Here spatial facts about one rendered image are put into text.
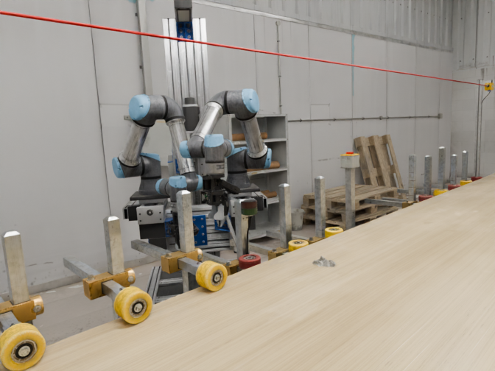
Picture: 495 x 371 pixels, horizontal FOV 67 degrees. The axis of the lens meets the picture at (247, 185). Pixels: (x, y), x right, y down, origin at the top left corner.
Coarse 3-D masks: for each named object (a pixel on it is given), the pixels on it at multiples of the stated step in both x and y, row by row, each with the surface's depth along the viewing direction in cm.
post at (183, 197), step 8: (184, 192) 123; (184, 200) 123; (184, 208) 123; (184, 216) 123; (184, 224) 124; (192, 224) 126; (184, 232) 124; (192, 232) 126; (184, 240) 125; (192, 240) 126; (184, 248) 125; (192, 248) 126; (184, 272) 127; (184, 280) 128; (192, 280) 127; (184, 288) 129; (192, 288) 128
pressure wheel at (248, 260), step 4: (240, 256) 138; (244, 256) 138; (248, 256) 136; (252, 256) 138; (256, 256) 137; (240, 260) 134; (244, 260) 134; (248, 260) 133; (252, 260) 133; (256, 260) 134; (260, 260) 136; (240, 264) 135; (244, 264) 133; (248, 264) 133; (252, 264) 133; (256, 264) 134; (240, 268) 135; (244, 268) 133
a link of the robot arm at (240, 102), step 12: (228, 96) 180; (240, 96) 178; (252, 96) 178; (228, 108) 181; (240, 108) 180; (252, 108) 179; (240, 120) 187; (252, 120) 189; (252, 132) 194; (252, 144) 201; (264, 144) 211; (252, 156) 208; (264, 156) 209; (252, 168) 215; (264, 168) 214
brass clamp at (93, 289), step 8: (104, 272) 110; (128, 272) 111; (96, 280) 104; (104, 280) 106; (120, 280) 109; (128, 280) 111; (88, 288) 103; (96, 288) 104; (88, 296) 104; (96, 296) 104
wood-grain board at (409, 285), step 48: (480, 192) 240; (336, 240) 154; (384, 240) 151; (432, 240) 148; (480, 240) 145; (240, 288) 112; (288, 288) 110; (336, 288) 108; (384, 288) 107; (432, 288) 105; (480, 288) 104; (96, 336) 88; (144, 336) 87; (192, 336) 86; (240, 336) 85; (288, 336) 84; (336, 336) 83; (384, 336) 82; (432, 336) 81; (480, 336) 80
